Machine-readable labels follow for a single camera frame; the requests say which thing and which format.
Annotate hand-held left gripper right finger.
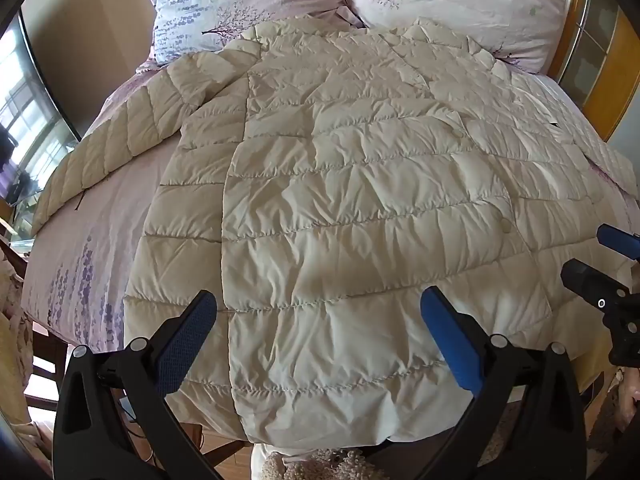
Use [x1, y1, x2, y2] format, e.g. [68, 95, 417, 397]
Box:
[420, 286, 588, 480]

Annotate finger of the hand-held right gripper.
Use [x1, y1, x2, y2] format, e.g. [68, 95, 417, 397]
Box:
[596, 224, 640, 263]
[560, 258, 632, 312]

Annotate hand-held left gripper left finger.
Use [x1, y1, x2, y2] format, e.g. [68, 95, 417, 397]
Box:
[52, 290, 218, 480]

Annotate cream quilted down jacket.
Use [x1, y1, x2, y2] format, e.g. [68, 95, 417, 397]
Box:
[31, 17, 640, 461]

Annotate dark wooden chair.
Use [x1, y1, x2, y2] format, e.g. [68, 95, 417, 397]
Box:
[22, 320, 68, 411]

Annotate pink floral bed sheet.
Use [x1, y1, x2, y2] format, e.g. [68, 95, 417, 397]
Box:
[20, 55, 621, 361]

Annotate beige fluffy rug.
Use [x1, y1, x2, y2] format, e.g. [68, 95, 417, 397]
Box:
[250, 447, 373, 480]

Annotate black flat television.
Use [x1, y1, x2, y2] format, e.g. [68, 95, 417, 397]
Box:
[0, 10, 83, 206]

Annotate pink floral pillow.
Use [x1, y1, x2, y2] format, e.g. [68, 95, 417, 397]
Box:
[345, 0, 568, 74]

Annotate floral pillow with blue flowers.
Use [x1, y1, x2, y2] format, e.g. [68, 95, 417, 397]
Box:
[145, 0, 351, 67]

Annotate wooden wall niche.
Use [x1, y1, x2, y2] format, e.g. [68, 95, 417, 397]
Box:
[547, 0, 640, 143]

